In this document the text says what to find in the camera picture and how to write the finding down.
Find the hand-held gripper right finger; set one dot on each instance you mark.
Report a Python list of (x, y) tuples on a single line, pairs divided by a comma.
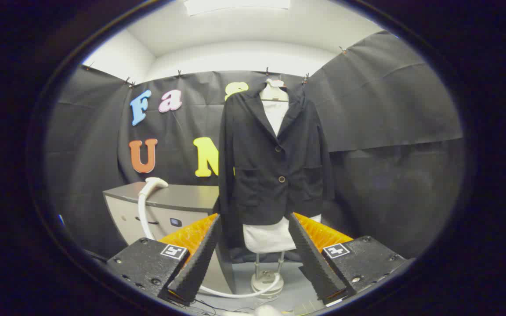
[(312, 263)]

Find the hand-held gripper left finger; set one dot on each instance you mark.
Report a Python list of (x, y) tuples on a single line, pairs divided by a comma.
[(200, 267)]

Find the black blazer jacket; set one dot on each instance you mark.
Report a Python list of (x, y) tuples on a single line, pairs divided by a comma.
[(270, 175)]

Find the white mannequin torso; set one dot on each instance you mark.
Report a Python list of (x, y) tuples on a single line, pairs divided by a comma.
[(270, 237)]

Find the white mannequin stand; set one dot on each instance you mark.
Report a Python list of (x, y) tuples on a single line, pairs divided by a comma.
[(266, 284)]

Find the grey cabinet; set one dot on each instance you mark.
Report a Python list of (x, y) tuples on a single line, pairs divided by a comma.
[(182, 197)]

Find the black backdrop cloth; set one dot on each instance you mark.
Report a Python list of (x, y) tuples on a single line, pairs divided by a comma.
[(389, 109)]

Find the ceiling light panel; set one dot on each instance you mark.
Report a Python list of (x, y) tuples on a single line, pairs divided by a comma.
[(235, 5)]

